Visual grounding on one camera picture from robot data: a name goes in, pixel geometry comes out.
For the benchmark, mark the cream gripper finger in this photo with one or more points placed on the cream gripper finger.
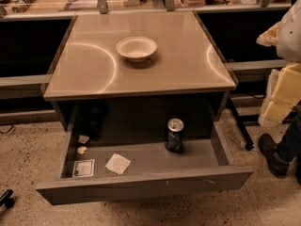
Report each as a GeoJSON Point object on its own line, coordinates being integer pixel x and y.
{"type": "Point", "coordinates": [283, 93]}
{"type": "Point", "coordinates": [269, 37]}

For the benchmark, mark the blue pepsi can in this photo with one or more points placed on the blue pepsi can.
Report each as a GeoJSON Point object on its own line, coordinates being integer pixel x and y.
{"type": "Point", "coordinates": [173, 138]}

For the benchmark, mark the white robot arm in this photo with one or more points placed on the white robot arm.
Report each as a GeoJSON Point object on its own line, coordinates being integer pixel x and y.
{"type": "Point", "coordinates": [289, 35]}

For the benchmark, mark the grey cabinet with counter top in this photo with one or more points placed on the grey cabinet with counter top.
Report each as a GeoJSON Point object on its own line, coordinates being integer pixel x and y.
{"type": "Point", "coordinates": [91, 68]}

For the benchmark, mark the grey open drawer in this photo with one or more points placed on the grey open drawer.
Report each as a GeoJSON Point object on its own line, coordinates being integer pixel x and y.
{"type": "Point", "coordinates": [203, 164]}

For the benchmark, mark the grey right side shelf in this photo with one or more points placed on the grey right side shelf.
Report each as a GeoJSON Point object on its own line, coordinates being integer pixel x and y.
{"type": "Point", "coordinates": [259, 70]}

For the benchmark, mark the grey shelf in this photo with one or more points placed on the grey shelf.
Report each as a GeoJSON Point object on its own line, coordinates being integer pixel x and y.
{"type": "Point", "coordinates": [23, 86]}
{"type": "Point", "coordinates": [259, 70]}

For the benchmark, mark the dark jeans leg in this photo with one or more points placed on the dark jeans leg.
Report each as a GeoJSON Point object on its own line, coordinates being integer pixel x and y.
{"type": "Point", "coordinates": [290, 145]}

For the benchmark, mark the brown shoe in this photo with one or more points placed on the brown shoe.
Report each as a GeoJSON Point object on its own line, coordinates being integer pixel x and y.
{"type": "Point", "coordinates": [276, 165]}

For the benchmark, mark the white paper bowl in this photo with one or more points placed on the white paper bowl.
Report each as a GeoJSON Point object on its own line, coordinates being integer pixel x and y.
{"type": "Point", "coordinates": [136, 49]}

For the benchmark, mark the white folded napkin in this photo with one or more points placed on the white folded napkin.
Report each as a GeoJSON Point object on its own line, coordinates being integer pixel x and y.
{"type": "Point", "coordinates": [118, 164]}

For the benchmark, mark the small white paper piece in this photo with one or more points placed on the small white paper piece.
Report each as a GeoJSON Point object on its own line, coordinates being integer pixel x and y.
{"type": "Point", "coordinates": [83, 139]}

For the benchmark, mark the crumpled white paper scrap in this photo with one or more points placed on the crumpled white paper scrap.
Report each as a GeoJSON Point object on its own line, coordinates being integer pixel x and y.
{"type": "Point", "coordinates": [82, 150]}

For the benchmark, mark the white label card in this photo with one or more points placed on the white label card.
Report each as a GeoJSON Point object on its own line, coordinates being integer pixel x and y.
{"type": "Point", "coordinates": [83, 168]}

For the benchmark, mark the grey left side shelf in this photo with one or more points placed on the grey left side shelf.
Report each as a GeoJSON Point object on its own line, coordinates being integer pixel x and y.
{"type": "Point", "coordinates": [23, 86]}

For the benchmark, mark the black chair caster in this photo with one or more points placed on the black chair caster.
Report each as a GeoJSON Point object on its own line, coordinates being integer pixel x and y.
{"type": "Point", "coordinates": [6, 199]}

